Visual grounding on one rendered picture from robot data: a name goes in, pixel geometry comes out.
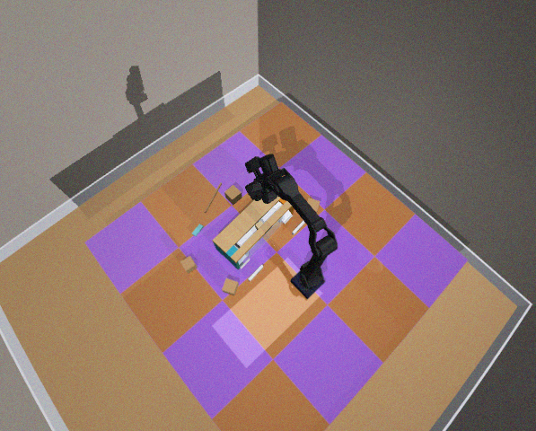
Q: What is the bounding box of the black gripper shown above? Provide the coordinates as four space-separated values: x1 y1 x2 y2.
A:
245 156 277 204

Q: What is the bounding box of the small teal block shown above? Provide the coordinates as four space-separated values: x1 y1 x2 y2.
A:
192 224 203 237

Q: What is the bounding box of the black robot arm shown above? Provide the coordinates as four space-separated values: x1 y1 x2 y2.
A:
245 154 338 292

